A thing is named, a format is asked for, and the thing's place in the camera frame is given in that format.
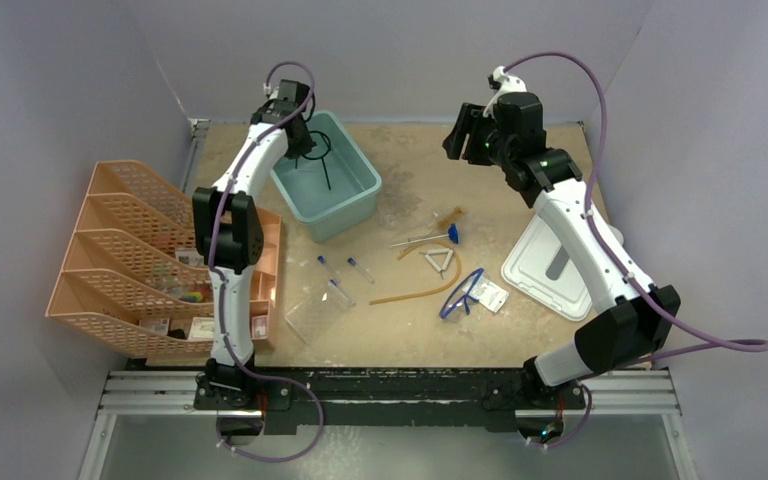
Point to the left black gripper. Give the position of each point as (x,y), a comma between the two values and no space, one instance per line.
(305,147)

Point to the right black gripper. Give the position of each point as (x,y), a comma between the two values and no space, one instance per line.
(472,122)

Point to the brown test tube brush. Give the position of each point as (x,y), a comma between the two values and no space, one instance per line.
(445,220)

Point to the small clear glass beaker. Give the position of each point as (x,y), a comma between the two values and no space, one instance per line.
(391,214)

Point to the white clay pipe triangle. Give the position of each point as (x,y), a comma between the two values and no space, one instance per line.
(439,259)

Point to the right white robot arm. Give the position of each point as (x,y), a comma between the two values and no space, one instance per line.
(629,306)

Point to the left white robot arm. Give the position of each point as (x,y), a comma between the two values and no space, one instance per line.
(230,237)

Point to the teal plastic bin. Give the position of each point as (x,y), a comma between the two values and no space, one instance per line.
(332,189)

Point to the amber rubber tubing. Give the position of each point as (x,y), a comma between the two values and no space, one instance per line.
(420,294)

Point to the white plastic bin lid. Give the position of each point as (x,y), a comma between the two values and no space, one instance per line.
(540,267)

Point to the blue safety glasses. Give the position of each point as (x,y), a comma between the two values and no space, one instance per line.
(461,299)

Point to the small clear plastic bag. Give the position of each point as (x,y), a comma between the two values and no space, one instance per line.
(490,295)

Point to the right blue cap tube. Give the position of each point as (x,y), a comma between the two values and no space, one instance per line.
(361,269)

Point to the orange compartment tray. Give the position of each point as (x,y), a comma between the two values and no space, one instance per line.
(263,290)

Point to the clear plastic box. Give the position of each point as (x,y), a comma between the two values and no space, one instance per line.
(311,317)

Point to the orange file organizer rack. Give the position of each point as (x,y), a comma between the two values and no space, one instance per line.
(120,253)

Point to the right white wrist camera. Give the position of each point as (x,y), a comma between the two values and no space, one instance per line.
(502,82)

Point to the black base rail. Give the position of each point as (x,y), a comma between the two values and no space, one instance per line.
(287,398)

